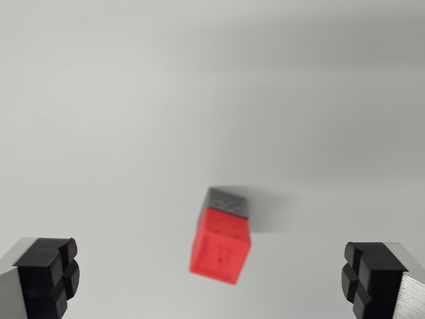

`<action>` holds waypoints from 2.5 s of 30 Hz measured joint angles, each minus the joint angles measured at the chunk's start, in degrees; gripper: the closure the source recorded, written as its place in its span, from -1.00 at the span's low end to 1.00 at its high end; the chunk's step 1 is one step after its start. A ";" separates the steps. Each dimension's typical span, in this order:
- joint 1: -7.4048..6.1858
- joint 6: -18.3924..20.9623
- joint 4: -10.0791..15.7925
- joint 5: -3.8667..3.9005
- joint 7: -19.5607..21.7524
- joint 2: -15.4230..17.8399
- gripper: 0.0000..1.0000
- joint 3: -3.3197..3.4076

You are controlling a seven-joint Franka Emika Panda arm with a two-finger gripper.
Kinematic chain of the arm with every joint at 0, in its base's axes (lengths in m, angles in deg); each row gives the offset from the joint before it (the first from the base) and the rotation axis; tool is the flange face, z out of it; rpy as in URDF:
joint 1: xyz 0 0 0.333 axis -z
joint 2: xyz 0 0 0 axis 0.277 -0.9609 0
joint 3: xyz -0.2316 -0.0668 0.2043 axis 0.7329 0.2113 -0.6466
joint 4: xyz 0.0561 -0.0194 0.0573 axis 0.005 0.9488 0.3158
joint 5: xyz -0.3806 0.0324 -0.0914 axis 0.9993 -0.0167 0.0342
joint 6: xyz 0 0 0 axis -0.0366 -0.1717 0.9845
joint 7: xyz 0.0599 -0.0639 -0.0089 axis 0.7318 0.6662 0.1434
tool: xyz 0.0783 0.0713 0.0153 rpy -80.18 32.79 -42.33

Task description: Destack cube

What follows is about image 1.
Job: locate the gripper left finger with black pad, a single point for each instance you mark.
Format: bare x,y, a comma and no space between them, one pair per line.
36,279

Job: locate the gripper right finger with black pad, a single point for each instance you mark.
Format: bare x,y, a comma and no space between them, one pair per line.
382,279

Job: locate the grey cube with studs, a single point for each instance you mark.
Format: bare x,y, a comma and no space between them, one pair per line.
225,200

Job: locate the red cube with studs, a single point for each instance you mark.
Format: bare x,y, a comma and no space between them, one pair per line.
217,252

